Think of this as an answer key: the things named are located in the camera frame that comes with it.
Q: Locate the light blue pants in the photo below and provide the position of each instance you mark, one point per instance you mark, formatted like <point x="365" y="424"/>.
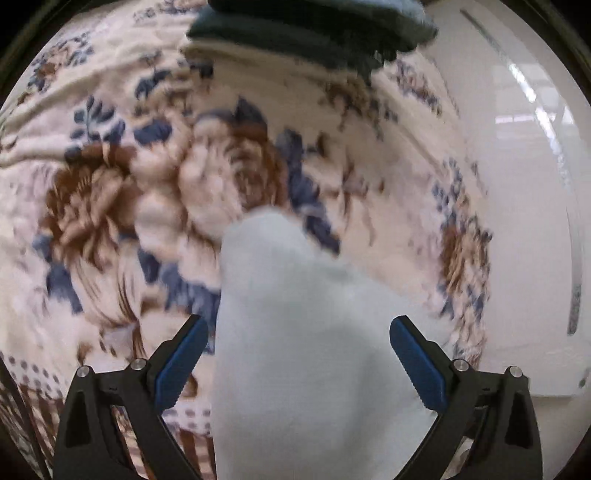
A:
<point x="300" y="360"/>

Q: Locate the floral printed blanket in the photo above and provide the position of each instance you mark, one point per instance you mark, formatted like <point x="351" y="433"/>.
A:
<point x="115" y="194"/>

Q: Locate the dark teal folded cloth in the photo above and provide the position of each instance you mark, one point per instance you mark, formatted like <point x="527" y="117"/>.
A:
<point x="323" y="27"/>

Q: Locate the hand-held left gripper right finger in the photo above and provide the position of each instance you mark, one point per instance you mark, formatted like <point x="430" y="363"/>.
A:
<point x="419" y="365"/>

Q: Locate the white glossy cabinet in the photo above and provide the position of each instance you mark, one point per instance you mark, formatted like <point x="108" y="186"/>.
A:
<point x="517" y="207"/>

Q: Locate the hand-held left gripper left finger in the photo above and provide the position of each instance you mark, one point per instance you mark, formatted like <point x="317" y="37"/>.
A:
<point x="179" y="365"/>

